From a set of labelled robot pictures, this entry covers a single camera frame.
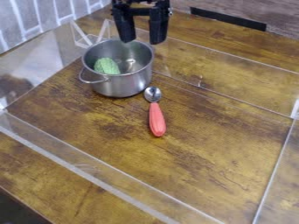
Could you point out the black strip on table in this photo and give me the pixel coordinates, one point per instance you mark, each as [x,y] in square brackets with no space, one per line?
[229,19]

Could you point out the green knitted vegetable toy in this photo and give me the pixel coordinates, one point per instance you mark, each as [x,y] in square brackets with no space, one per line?
[106,66]

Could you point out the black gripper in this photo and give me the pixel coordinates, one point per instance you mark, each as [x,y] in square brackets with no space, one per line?
[123,11]

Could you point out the silver metal pot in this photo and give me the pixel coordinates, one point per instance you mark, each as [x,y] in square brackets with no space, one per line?
[134,57]

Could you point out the red-handled metal spoon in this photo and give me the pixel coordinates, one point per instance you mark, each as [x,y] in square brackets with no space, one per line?
[152,95]

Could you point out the clear acrylic barrier walls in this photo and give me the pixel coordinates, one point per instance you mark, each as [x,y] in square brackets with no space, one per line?
[130,133]

